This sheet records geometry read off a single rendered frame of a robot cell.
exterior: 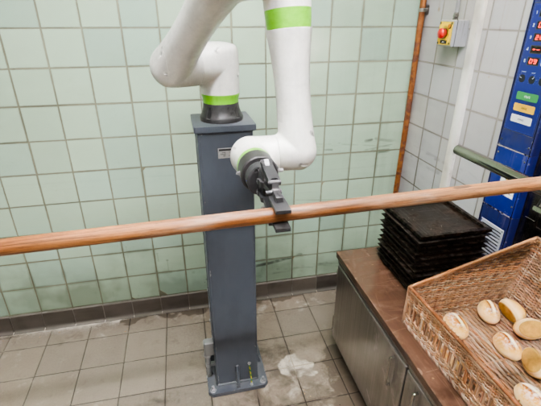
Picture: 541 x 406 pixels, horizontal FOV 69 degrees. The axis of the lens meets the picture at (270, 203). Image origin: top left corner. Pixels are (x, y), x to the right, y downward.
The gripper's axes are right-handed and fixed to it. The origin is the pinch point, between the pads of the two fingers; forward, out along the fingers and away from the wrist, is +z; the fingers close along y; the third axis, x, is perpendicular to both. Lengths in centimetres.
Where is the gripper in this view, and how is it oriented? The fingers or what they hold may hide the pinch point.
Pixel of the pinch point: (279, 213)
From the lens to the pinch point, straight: 76.7
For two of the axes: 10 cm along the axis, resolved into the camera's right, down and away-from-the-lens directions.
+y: 0.0, 9.0, 4.3
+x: -9.8, 0.9, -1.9
